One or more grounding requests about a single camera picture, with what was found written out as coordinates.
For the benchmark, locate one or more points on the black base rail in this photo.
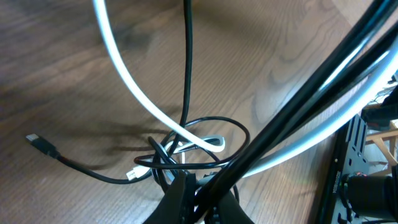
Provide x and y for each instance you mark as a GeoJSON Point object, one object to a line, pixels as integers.
{"type": "Point", "coordinates": [347, 160]}

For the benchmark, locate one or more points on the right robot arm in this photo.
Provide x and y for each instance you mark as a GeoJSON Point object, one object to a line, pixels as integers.
{"type": "Point", "coordinates": [370, 195]}

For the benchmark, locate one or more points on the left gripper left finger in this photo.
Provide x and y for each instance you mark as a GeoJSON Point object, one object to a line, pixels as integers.
{"type": "Point", "coordinates": [177, 205]}

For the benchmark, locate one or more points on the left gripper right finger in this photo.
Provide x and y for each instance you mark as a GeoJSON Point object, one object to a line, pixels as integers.
{"type": "Point", "coordinates": [228, 211]}

